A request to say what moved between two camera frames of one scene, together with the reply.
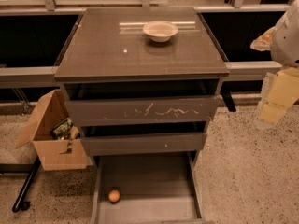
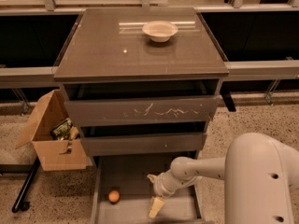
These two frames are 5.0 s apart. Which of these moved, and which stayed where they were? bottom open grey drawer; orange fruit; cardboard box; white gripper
Moved: white gripper
Stayed: orange fruit; cardboard box; bottom open grey drawer
